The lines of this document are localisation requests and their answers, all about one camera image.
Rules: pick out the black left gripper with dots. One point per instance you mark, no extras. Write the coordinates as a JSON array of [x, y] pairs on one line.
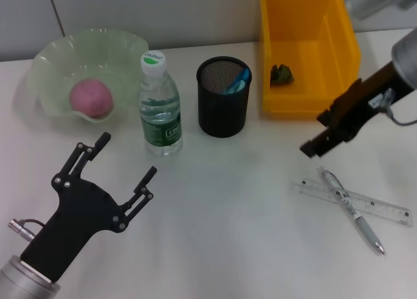
[[75, 221]]

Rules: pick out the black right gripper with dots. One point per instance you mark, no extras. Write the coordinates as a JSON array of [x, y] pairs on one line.
[[361, 100]]

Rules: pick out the clear green-label water bottle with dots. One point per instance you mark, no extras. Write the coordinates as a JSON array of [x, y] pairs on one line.
[[159, 116]]

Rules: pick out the green plastic wrapper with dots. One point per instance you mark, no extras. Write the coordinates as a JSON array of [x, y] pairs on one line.
[[281, 74]]

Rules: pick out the pink peach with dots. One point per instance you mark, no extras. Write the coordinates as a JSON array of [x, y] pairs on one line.
[[91, 97]]

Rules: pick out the clear plastic ruler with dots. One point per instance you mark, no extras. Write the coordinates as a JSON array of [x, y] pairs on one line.
[[384, 211]]

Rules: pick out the blue scissors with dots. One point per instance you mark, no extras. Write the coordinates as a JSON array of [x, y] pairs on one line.
[[239, 82]]

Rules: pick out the silver white pen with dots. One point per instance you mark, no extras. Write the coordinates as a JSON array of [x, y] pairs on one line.
[[352, 207]]

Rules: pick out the black mesh pen holder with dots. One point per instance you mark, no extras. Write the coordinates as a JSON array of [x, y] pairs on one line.
[[221, 116]]

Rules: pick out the translucent green fruit plate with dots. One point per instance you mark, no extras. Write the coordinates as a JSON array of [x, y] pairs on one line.
[[81, 51]]

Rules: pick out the yellow plastic bin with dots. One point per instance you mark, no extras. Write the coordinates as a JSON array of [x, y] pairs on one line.
[[293, 35]]

